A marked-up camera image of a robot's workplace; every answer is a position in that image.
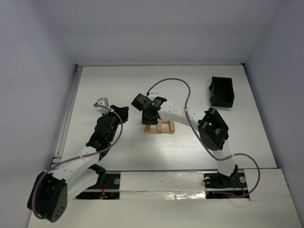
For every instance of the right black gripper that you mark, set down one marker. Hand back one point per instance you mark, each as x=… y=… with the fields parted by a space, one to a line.
x=150 y=117

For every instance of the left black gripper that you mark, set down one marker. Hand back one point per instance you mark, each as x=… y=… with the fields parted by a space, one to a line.
x=116 y=114

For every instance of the black plastic bin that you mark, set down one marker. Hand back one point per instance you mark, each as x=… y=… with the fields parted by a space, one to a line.
x=221 y=92

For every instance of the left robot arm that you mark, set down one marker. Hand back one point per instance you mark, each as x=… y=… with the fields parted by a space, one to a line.
x=56 y=186

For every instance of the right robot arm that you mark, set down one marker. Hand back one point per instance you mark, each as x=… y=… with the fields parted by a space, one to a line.
x=208 y=126

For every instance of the silver tape strip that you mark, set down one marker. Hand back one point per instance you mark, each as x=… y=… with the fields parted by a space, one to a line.
x=168 y=185

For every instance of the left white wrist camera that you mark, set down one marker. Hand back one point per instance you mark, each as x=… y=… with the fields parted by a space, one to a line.
x=102 y=102

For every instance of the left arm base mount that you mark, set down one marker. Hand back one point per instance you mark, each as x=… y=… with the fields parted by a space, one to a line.
x=108 y=190

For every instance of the aluminium side rail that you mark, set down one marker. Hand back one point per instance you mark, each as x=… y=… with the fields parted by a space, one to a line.
x=57 y=157

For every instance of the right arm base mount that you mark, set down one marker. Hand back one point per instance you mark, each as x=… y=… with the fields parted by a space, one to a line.
x=218 y=186

